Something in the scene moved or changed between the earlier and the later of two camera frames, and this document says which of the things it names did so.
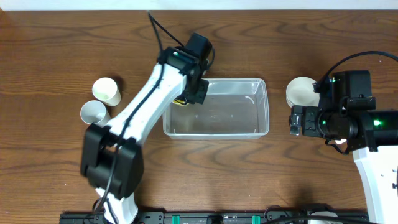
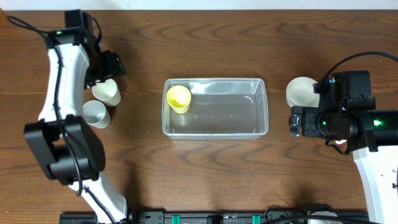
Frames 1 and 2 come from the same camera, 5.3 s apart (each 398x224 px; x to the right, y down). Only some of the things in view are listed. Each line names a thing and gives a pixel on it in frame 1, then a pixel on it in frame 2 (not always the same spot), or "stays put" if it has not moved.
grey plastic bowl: [300, 91] stays put
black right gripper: [300, 114] stays put
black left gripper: [201, 98] → [115, 67]
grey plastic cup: [94, 112] stays put
